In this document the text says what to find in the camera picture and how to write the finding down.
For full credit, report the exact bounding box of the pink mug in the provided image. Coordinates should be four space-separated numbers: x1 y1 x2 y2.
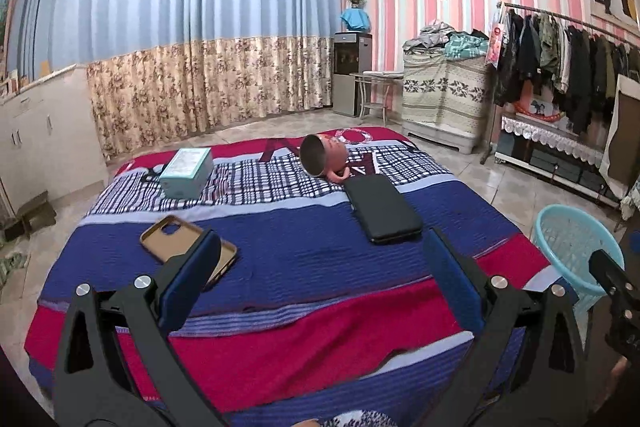
300 134 351 182

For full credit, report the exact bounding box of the blue floral curtain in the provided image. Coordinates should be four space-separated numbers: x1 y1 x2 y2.
5 0 341 158

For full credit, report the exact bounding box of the brown phone case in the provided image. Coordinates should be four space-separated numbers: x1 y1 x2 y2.
140 214 238 285

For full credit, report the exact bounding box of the striped blanket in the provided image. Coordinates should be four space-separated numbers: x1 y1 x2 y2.
24 127 581 427

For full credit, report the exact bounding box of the low glass cabinet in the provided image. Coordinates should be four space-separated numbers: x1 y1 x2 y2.
495 114 623 208

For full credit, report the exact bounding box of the grey water dispenser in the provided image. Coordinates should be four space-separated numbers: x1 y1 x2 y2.
332 32 373 118

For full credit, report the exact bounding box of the grey washing machine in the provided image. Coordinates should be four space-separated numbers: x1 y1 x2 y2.
402 122 483 156

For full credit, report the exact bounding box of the white cabinet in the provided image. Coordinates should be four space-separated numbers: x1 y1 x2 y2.
0 67 108 214

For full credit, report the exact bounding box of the metal stool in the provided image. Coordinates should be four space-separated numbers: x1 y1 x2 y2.
350 71 403 124

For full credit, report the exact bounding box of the green wall poster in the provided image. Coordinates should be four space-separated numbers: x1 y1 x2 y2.
0 0 13 58

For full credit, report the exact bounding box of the metal clothes rack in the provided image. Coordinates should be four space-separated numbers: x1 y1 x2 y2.
480 2 640 165

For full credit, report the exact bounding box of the pink and white hanging bag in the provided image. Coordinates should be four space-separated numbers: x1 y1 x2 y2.
485 13 508 68

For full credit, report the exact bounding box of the beige patterned cover cloth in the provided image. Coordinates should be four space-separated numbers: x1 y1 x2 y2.
402 54 488 138

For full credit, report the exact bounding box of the white lace cloth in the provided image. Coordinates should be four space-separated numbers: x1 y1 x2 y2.
501 114 606 168

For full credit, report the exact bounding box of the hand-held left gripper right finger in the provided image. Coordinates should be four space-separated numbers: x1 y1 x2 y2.
422 227 590 427

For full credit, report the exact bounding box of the red printed object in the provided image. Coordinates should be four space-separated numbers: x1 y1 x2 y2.
515 97 571 122

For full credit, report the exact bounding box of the teal tissue box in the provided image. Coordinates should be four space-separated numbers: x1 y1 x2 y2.
159 148 213 200

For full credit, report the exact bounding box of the brown board with white cloth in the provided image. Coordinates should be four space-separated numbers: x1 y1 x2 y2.
600 74 640 200

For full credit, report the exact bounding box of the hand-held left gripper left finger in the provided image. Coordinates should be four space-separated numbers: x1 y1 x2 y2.
52 229 223 427

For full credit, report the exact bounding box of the blue bottle cover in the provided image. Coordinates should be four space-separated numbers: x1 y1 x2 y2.
341 8 372 32

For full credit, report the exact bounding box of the row of hanging clothes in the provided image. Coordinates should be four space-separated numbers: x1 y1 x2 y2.
492 9 640 135

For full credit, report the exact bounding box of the teal patterned garment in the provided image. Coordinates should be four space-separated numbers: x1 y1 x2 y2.
444 32 488 60

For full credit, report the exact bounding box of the grey jacket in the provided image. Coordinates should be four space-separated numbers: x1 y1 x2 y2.
404 21 456 54

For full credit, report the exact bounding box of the black leather case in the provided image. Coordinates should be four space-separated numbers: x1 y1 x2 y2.
345 174 423 245

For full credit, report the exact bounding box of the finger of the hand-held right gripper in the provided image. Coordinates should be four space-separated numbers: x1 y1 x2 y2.
588 249 629 308

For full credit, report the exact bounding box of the light blue plastic basket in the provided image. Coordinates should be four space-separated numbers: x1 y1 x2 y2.
530 204 623 308

